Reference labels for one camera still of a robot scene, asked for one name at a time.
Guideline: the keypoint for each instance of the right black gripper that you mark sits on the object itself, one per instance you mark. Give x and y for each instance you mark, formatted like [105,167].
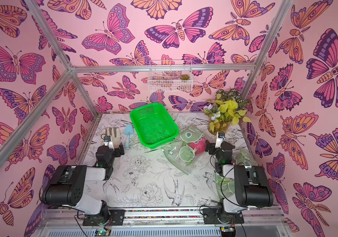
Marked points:
[212,148]

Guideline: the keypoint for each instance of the potted plant in amber vase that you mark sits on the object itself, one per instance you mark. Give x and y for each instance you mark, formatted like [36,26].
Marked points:
[227,109]

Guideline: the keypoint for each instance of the clear green zip-top bag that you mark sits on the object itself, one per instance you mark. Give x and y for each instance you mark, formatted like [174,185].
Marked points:
[179,153]

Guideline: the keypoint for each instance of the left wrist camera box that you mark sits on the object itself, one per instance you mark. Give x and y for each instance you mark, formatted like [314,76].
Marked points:
[107,141]

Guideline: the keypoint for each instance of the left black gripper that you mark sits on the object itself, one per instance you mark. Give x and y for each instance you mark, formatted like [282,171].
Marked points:
[117,149]

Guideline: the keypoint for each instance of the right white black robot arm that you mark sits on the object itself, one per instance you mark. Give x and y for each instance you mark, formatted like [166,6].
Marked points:
[259,195]

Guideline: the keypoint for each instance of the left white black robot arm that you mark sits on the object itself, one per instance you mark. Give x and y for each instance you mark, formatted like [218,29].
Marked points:
[66,186]

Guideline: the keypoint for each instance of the small succulent in wire basket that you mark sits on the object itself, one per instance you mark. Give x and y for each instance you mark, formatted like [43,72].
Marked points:
[185,77]

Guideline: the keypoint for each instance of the green plastic basket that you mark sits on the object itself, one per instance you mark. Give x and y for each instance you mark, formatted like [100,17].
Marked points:
[154,125]

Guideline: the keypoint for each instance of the pink dragon fruit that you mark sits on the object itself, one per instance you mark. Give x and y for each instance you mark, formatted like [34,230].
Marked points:
[199,146]

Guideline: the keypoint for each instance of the white wire wall basket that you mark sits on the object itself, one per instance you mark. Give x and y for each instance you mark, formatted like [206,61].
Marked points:
[165,75]

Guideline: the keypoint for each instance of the metal base rail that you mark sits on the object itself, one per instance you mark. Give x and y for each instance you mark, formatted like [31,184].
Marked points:
[201,221]

